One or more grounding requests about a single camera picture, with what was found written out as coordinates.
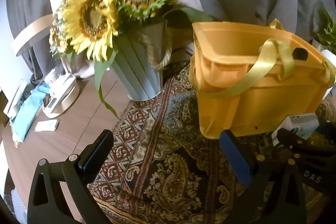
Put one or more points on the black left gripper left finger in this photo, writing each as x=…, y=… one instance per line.
x=47, y=203

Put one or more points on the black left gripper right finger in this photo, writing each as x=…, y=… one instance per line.
x=274, y=192

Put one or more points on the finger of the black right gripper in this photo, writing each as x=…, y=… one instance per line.
x=296, y=142

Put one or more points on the tissue pack box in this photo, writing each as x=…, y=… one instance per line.
x=302, y=125

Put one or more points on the small white card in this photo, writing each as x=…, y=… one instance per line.
x=49, y=125

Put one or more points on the blue cloth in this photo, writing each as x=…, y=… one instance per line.
x=27, y=112

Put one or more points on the orange plastic crate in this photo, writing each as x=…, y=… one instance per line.
x=247, y=80

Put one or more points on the mickey mouse plush toy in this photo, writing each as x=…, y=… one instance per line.
x=300, y=54

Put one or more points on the white ribbed plant pot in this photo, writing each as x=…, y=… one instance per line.
x=330, y=57

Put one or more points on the patterned paisley rug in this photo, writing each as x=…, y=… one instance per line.
x=161, y=169

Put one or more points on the green potted plant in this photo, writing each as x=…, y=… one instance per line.
x=324, y=29

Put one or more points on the grey ribbed metal vase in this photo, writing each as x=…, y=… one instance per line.
x=142, y=55

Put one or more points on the yellow sunflower bouquet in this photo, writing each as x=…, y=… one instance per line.
x=89, y=27

